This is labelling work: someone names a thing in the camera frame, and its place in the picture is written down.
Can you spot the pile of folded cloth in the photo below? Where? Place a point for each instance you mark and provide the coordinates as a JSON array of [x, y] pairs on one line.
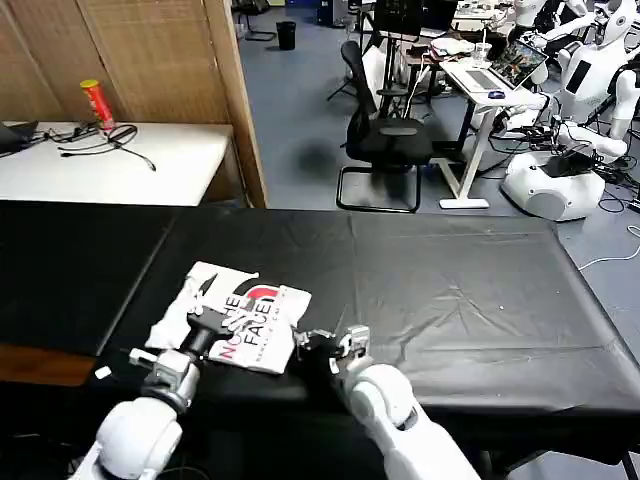
[[452, 47]]

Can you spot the wooden partition screen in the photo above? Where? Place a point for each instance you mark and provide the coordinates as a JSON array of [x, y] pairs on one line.
[[165, 60]]

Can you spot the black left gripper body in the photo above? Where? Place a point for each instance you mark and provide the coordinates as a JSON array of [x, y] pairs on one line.
[[205, 334]]

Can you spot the black monitor on stand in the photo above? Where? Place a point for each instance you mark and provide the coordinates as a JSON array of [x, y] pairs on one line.
[[397, 17]]

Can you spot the dark computer mouse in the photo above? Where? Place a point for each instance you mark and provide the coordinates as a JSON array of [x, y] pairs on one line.
[[495, 94]]

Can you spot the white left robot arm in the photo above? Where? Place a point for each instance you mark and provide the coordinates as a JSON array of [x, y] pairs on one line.
[[135, 440]]

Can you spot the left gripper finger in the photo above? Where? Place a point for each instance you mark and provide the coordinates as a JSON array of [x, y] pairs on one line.
[[199, 300], [239, 318]]

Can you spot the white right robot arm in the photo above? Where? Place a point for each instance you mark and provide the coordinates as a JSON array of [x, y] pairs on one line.
[[385, 400]]

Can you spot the black office chair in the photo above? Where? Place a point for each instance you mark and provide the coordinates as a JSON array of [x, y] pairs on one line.
[[392, 145]]

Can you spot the white side table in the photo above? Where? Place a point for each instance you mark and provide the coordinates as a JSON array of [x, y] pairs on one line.
[[150, 175]]

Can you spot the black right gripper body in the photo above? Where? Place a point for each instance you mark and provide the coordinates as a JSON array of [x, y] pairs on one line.
[[320, 352]]

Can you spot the white standing desk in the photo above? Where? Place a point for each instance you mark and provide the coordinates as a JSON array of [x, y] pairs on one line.
[[475, 130]]

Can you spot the open silver laptop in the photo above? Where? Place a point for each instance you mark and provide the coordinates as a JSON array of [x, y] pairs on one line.
[[520, 60]]

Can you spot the white humanoid robot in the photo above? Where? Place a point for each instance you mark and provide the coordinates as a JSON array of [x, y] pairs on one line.
[[552, 187]]

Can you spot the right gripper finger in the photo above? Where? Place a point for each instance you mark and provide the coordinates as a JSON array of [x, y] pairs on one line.
[[301, 341], [322, 333]]

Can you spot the black waste bin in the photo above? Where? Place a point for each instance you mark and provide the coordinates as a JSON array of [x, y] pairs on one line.
[[286, 36]]

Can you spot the black table cover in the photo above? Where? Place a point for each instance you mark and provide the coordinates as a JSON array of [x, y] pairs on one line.
[[475, 310]]

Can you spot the black bag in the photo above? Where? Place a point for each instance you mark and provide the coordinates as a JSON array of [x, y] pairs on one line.
[[15, 135]]

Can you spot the red can yellow lid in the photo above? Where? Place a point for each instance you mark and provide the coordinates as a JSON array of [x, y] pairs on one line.
[[100, 105]]

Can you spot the white printed t-shirt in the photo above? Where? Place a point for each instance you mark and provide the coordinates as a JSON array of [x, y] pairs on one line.
[[170, 325]]

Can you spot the clear cup with straw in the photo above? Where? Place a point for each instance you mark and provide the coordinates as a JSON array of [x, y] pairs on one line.
[[483, 55]]

